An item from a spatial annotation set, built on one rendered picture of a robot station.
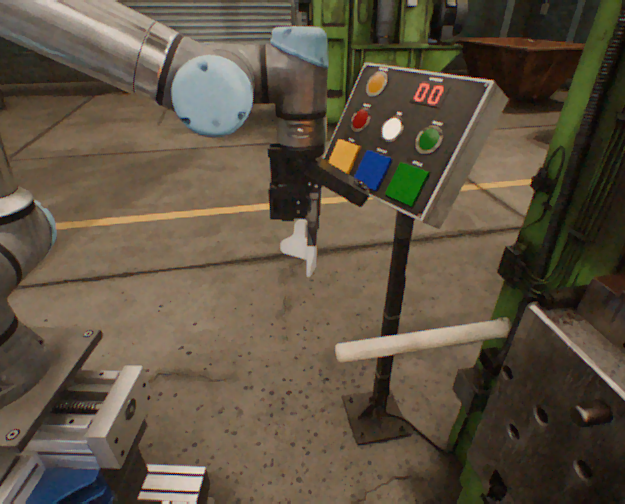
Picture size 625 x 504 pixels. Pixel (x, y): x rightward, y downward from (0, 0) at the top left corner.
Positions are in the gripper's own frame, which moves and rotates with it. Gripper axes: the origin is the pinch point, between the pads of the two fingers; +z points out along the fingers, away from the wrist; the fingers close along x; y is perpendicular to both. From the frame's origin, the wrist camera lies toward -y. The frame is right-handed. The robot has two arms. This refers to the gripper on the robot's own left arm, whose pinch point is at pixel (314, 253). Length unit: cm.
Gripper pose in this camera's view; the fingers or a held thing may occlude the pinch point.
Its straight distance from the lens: 68.9
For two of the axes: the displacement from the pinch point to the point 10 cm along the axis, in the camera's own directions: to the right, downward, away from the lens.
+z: 0.0, 8.4, 5.4
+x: -0.5, 5.4, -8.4
